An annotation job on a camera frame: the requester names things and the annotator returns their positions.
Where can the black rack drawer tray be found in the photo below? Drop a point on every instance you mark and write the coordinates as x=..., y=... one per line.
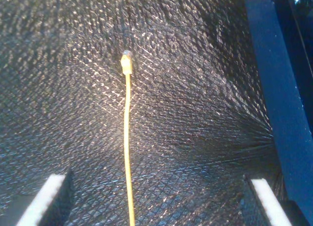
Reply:
x=303, y=28

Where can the black bubble wrap mat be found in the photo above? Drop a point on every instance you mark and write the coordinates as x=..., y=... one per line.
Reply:
x=73, y=89

